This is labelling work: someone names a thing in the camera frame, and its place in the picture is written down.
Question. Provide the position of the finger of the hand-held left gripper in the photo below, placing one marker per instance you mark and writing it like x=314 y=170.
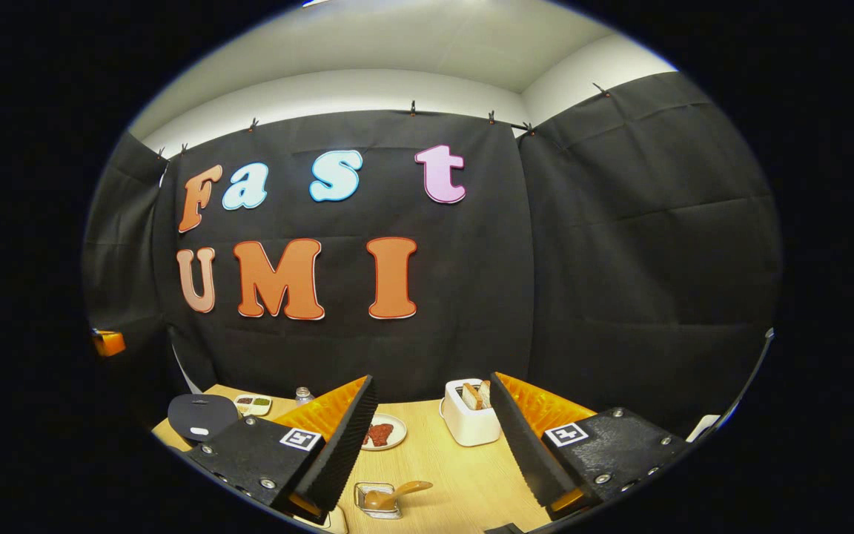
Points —
x=108 y=343

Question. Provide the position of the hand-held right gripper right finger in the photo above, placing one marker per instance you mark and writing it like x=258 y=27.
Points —
x=523 y=445

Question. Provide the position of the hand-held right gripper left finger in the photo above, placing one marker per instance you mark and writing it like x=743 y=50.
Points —
x=345 y=445

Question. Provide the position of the wooden spoon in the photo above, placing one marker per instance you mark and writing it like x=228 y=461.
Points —
x=405 y=489

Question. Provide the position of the black rice cooker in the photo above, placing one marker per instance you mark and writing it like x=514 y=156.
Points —
x=201 y=415

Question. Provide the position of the red meat piece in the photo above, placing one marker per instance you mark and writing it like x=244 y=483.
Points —
x=386 y=434
x=373 y=435

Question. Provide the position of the white round plate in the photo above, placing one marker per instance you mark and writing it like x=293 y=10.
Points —
x=396 y=437

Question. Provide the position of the white toaster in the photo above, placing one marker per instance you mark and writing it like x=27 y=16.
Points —
x=468 y=426

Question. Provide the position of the small clear bottle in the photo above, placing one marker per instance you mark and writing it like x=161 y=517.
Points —
x=304 y=396

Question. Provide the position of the toasted bread slice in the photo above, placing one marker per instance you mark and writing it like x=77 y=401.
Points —
x=471 y=397
x=485 y=393

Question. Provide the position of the white divided grain dish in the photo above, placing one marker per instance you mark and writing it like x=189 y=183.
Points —
x=253 y=405

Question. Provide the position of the black backdrop cloth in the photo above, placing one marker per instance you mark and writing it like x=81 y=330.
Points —
x=471 y=297

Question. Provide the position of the white panel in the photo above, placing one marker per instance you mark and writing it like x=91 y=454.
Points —
x=703 y=428

